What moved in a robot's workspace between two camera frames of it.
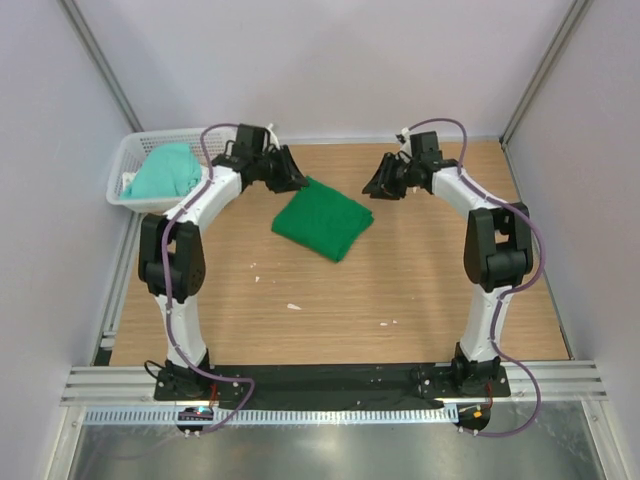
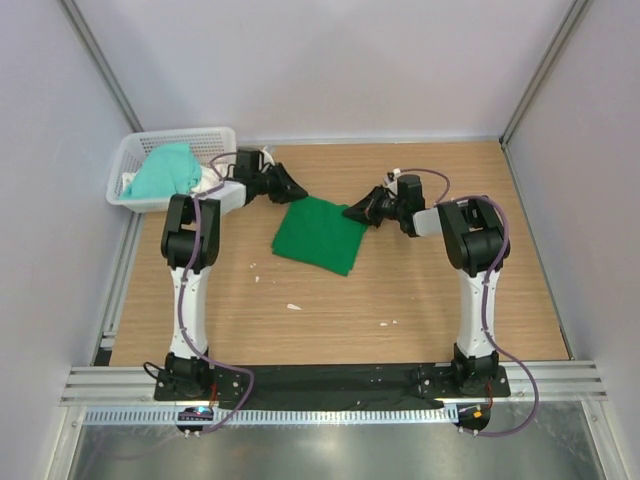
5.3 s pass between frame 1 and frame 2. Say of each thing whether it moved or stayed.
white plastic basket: stayed
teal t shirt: stayed
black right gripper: moved
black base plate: stayed
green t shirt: moved
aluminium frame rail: stayed
